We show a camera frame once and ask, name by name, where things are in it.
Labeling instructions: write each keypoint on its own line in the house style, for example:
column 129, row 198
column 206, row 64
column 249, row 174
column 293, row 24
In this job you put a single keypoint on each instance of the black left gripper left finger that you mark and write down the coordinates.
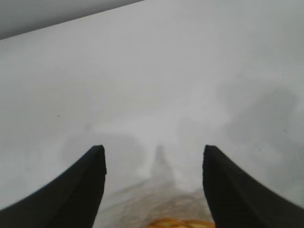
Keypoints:
column 71, row 190

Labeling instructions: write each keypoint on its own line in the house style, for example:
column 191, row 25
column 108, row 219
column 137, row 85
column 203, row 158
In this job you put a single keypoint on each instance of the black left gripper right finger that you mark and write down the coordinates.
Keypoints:
column 232, row 190

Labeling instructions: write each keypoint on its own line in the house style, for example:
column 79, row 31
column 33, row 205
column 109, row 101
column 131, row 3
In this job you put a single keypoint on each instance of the yellow woven wicker basket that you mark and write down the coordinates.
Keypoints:
column 180, row 224

